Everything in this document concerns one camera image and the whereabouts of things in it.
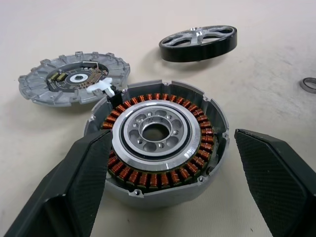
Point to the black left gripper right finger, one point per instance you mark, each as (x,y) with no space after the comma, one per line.
(276,182)

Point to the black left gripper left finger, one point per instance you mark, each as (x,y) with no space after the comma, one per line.
(66,187)

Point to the silver motor stator housing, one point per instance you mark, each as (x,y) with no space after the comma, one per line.
(172,177)

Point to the silver motor end cover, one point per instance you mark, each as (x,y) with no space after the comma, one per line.
(37,84)

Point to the silver motor rotor bell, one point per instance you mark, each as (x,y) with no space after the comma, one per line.
(197,53)

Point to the white plastic connector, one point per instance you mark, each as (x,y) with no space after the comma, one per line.
(98,86)

